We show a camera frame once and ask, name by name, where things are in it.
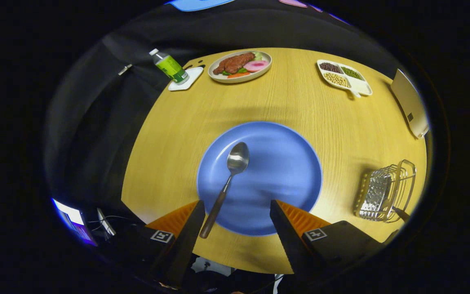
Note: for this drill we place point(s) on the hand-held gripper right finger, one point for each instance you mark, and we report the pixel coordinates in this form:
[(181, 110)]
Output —
[(290, 245)]

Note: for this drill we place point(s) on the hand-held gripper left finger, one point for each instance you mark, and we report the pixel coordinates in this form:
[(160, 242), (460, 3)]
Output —
[(186, 245)]

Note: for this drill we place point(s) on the blue plate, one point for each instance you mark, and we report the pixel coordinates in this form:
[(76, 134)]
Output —
[(280, 171)]

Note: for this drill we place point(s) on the lit computer monitor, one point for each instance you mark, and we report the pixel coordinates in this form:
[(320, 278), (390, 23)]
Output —
[(76, 222)]

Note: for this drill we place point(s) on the white square coaster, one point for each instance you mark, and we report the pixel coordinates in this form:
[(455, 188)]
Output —
[(192, 77)]

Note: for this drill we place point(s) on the beige oval food plate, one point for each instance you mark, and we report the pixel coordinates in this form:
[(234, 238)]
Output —
[(218, 77)]

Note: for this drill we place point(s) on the white divided bean dish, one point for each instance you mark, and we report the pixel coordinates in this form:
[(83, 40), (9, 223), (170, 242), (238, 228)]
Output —
[(359, 86)]

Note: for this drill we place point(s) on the green label water bottle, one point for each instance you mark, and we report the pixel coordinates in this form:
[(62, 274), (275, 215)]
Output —
[(170, 67)]

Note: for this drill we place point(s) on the pink ham slice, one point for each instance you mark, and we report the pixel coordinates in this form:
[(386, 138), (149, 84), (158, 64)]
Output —
[(256, 66)]

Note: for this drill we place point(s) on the white toaster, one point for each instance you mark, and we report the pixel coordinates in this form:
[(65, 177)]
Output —
[(410, 104)]

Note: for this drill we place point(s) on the silver metal clip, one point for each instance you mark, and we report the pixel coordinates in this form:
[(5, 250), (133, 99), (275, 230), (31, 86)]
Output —
[(125, 69)]

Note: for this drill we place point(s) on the brown meat piece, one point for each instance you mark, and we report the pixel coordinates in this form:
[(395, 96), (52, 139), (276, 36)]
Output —
[(235, 62)]

